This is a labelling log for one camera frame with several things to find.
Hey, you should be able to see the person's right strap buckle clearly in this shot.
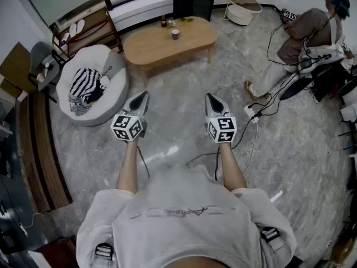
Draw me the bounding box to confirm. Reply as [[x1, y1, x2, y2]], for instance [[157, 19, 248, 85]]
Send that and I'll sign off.
[[260, 227, 281, 244]]

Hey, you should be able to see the person's light grey t-shirt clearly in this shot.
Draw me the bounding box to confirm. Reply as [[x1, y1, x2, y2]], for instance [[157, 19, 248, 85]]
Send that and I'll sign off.
[[75, 165, 297, 268]]

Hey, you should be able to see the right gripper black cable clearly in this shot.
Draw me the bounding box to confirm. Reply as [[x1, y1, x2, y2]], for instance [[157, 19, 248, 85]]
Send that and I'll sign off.
[[185, 146, 221, 181]]

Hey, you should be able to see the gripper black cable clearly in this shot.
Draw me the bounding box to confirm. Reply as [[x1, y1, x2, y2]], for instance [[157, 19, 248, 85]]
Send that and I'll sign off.
[[136, 145, 151, 179], [185, 146, 221, 181]]

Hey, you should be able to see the person's left forearm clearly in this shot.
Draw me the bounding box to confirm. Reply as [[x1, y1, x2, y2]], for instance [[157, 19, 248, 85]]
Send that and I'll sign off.
[[116, 140, 140, 194]]

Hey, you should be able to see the wooden shelf rack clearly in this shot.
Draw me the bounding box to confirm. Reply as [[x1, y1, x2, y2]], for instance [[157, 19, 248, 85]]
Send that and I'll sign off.
[[51, 7, 124, 64]]

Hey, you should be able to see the white power strip cable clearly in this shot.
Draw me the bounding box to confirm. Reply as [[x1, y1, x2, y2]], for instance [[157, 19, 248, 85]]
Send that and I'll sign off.
[[242, 121, 259, 175]]

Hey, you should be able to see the white power strip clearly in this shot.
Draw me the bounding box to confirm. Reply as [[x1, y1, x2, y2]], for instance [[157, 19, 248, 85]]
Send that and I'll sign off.
[[244, 104, 260, 124]]

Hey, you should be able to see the black white striped cloth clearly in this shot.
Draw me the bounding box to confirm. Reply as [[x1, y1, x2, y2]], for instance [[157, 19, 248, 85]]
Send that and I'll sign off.
[[69, 68, 105, 116]]

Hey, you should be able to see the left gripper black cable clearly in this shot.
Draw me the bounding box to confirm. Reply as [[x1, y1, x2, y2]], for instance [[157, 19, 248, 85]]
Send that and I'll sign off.
[[136, 145, 151, 179]]

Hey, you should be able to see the person's left strap buckle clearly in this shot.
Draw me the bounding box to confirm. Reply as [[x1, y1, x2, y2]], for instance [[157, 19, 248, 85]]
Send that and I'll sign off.
[[94, 242, 114, 262]]

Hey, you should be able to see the person's strap buckle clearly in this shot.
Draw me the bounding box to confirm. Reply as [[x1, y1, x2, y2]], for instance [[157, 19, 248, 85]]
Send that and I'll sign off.
[[94, 242, 114, 262], [260, 227, 281, 244]]

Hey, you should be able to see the white beanbag seat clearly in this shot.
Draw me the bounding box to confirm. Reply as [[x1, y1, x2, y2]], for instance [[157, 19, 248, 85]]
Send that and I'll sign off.
[[56, 44, 129, 127]]

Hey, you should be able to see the person's right forearm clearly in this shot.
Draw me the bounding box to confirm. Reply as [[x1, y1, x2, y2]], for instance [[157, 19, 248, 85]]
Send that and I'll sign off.
[[217, 142, 248, 192]]

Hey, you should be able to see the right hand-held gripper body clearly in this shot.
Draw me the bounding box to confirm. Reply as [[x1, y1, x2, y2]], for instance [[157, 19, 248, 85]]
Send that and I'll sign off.
[[205, 112, 238, 144]]

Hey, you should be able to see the grey chair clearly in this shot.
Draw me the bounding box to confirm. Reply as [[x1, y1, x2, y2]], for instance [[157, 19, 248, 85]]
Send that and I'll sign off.
[[27, 41, 61, 103]]

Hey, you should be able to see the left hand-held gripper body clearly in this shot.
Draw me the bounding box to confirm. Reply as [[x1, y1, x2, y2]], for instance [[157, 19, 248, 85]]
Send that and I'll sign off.
[[110, 109, 149, 142]]

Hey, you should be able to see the round white side table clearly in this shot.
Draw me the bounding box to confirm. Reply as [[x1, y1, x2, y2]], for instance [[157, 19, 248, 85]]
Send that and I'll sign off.
[[224, 0, 263, 26]]

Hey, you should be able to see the oval wooden coffee table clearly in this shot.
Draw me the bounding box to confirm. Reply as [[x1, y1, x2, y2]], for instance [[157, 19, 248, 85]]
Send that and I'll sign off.
[[122, 16, 219, 88]]

